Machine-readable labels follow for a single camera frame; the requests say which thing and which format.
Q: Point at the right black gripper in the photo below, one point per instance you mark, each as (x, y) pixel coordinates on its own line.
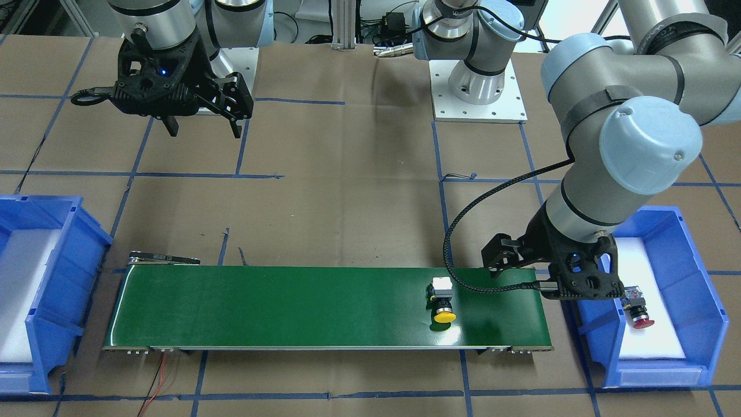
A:
(201, 68)

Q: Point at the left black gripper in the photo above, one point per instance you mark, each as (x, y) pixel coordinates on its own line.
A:
(539, 233)

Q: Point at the red mushroom push button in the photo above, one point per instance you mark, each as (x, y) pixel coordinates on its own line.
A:
(633, 302)

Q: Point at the yellow mushroom push button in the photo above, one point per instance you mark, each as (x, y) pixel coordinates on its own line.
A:
(440, 293)

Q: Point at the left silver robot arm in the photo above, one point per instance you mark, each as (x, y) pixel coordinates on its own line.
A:
(631, 124)

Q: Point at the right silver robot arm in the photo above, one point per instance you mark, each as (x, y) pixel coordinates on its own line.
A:
(159, 25)

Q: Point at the blue plastic bin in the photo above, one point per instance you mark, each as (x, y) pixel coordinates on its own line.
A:
(658, 255)
(51, 250)

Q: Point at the green conveyor belt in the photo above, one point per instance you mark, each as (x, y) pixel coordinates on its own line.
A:
(188, 307)

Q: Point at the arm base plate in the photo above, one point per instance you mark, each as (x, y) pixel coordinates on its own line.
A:
(230, 60)
(460, 95)

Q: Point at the aluminium frame post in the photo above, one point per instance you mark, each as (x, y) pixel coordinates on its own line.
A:
(345, 26)

